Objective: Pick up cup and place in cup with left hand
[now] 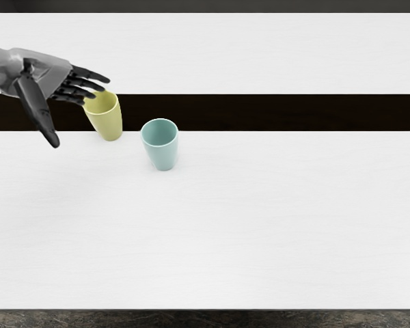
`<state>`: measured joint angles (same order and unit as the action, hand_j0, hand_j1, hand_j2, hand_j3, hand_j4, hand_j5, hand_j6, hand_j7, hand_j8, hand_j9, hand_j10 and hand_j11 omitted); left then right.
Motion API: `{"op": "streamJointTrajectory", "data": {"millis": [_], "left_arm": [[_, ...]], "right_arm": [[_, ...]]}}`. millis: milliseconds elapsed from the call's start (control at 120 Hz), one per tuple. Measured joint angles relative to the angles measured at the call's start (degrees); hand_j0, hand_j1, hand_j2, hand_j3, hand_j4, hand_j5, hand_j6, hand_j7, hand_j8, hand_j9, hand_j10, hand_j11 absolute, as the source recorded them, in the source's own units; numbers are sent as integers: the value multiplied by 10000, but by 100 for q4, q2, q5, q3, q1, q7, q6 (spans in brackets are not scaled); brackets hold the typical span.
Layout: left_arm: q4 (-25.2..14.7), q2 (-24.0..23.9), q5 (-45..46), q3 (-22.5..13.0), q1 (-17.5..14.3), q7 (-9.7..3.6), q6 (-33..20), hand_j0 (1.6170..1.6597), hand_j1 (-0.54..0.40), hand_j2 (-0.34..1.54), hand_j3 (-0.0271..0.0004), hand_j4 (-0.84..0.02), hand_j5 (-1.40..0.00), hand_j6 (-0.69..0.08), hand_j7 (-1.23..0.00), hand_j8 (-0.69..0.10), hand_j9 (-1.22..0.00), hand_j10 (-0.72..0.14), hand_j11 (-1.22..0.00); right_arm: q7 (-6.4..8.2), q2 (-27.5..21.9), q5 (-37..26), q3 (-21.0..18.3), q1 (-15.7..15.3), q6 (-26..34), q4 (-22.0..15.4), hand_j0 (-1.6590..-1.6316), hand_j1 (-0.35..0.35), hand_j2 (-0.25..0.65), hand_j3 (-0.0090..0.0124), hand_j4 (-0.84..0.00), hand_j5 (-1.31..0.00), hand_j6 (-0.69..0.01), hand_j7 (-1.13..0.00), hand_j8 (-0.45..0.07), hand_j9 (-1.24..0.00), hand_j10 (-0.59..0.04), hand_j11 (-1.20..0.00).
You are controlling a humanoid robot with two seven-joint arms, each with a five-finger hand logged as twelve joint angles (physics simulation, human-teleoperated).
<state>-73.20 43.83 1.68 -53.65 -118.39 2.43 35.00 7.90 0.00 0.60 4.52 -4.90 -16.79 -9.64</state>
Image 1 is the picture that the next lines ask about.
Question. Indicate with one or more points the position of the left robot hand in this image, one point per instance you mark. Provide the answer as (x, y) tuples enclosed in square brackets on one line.
[(41, 73)]

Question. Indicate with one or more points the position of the yellow cup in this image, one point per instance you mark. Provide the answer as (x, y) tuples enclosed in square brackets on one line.
[(106, 119)]

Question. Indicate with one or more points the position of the light blue cup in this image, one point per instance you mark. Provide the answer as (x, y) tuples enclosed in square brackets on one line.
[(160, 147)]

